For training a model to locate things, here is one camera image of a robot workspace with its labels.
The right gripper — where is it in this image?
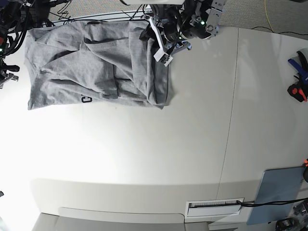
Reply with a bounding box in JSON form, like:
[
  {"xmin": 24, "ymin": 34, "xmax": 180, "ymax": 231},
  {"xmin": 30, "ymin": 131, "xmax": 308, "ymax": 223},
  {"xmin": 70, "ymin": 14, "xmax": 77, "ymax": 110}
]
[{"xmin": 0, "ymin": 58, "xmax": 20, "ymax": 89}]

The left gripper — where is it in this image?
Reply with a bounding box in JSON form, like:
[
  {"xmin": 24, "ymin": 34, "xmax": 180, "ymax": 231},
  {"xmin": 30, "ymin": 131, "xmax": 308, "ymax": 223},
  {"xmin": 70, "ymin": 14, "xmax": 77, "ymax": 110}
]
[{"xmin": 139, "ymin": 14, "xmax": 192, "ymax": 66}]

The grey T-shirt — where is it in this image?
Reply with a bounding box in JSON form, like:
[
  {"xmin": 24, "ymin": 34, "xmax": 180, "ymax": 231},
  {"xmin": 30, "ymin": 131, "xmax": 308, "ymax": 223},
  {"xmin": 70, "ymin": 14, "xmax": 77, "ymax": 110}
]
[{"xmin": 25, "ymin": 21, "xmax": 169, "ymax": 110}]

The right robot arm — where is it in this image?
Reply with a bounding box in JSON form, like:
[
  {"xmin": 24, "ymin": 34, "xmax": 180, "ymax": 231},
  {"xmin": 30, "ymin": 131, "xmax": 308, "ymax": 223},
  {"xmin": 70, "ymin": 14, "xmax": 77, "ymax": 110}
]
[{"xmin": 0, "ymin": 0, "xmax": 46, "ymax": 88}]

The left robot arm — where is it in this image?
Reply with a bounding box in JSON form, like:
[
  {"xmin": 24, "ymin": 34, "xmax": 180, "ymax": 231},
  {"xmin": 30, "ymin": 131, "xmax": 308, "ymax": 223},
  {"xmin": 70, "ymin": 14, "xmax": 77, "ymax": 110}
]
[{"xmin": 140, "ymin": 0, "xmax": 226, "ymax": 66}]

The black red clamp tool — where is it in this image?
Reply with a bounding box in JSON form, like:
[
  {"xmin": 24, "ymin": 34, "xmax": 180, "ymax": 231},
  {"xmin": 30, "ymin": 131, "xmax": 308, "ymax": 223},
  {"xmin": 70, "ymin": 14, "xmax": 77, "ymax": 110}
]
[{"xmin": 287, "ymin": 81, "xmax": 308, "ymax": 102}]

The blue-grey flat board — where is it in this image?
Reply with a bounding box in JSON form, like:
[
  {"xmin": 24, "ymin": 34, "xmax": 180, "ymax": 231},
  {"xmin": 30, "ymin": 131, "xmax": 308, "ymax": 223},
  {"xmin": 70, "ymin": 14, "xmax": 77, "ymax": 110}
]
[{"xmin": 246, "ymin": 167, "xmax": 304, "ymax": 225}]

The orange black tool at edge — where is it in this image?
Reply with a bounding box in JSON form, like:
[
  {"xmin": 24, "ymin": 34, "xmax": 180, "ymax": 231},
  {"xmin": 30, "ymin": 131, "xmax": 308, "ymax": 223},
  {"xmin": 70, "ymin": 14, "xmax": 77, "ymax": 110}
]
[{"xmin": 302, "ymin": 159, "xmax": 308, "ymax": 182}]

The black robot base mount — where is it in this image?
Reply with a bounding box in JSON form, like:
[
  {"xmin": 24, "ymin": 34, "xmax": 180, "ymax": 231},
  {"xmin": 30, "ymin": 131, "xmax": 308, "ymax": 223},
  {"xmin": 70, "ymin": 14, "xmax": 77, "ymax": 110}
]
[{"xmin": 143, "ymin": 4, "xmax": 167, "ymax": 22}]

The yellow floor cable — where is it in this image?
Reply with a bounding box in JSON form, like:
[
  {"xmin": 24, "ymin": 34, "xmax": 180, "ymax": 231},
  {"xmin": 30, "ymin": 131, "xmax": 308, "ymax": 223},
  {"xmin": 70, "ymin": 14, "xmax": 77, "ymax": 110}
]
[{"xmin": 264, "ymin": 0, "xmax": 308, "ymax": 37}]

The black cable on table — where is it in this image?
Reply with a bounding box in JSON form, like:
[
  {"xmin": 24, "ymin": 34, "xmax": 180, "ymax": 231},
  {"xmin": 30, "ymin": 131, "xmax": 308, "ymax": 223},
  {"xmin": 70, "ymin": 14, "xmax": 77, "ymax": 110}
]
[{"xmin": 190, "ymin": 198, "xmax": 308, "ymax": 208}]

